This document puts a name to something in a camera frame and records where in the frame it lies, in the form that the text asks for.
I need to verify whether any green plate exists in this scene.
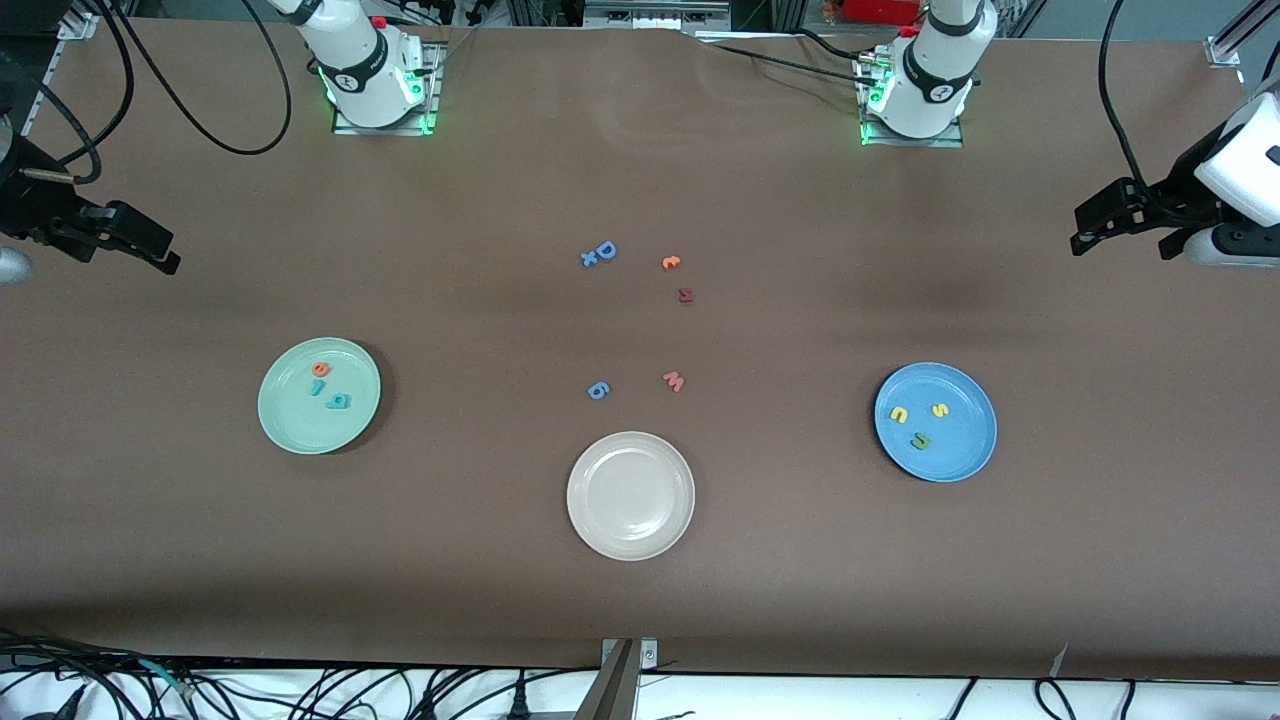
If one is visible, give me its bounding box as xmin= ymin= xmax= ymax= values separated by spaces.
xmin=257 ymin=337 xmax=383 ymax=456

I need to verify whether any blue plate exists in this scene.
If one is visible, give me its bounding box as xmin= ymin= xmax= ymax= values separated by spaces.
xmin=873 ymin=362 xmax=999 ymax=484

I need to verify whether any red box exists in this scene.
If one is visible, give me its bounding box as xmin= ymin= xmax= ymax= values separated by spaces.
xmin=840 ymin=0 xmax=926 ymax=26

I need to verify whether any grey metal box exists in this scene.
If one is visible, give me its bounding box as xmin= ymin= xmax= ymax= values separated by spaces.
xmin=585 ymin=0 xmax=731 ymax=29

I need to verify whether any beige plate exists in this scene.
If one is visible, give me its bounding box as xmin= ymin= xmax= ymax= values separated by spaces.
xmin=566 ymin=431 xmax=697 ymax=562

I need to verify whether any brown table cover sheet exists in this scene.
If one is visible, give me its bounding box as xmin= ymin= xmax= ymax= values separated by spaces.
xmin=0 ymin=18 xmax=1280 ymax=683

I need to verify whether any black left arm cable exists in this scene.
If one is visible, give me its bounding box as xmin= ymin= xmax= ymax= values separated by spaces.
xmin=1098 ymin=0 xmax=1153 ymax=193

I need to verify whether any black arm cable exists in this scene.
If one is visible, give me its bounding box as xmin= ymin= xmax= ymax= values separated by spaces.
xmin=0 ymin=0 xmax=294 ymax=187
xmin=1098 ymin=0 xmax=1153 ymax=193

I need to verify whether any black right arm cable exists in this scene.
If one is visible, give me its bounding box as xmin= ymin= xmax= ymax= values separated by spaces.
xmin=0 ymin=0 xmax=294 ymax=187

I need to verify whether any short aluminium frame profile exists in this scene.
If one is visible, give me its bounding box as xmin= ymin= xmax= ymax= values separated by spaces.
xmin=1205 ymin=0 xmax=1280 ymax=69

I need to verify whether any long aluminium frame rail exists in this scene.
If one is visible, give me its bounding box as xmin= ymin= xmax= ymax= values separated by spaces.
xmin=20 ymin=10 xmax=79 ymax=133

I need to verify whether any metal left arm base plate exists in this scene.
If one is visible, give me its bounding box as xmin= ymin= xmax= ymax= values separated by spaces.
xmin=858 ymin=52 xmax=966 ymax=149

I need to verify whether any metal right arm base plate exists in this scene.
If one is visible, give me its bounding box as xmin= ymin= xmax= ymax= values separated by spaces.
xmin=332 ymin=40 xmax=442 ymax=136

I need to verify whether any black table cable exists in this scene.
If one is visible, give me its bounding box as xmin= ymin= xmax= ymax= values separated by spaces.
xmin=695 ymin=38 xmax=881 ymax=91
xmin=790 ymin=27 xmax=871 ymax=61

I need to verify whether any teal floor cable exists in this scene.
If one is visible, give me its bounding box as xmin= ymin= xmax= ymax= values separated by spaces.
xmin=138 ymin=658 xmax=196 ymax=698

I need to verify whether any black looped floor cable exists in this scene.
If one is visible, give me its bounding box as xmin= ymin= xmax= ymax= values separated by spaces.
xmin=1035 ymin=678 xmax=1079 ymax=720

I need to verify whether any metal table bracket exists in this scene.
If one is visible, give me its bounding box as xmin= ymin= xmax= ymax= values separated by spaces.
xmin=575 ymin=638 xmax=659 ymax=720

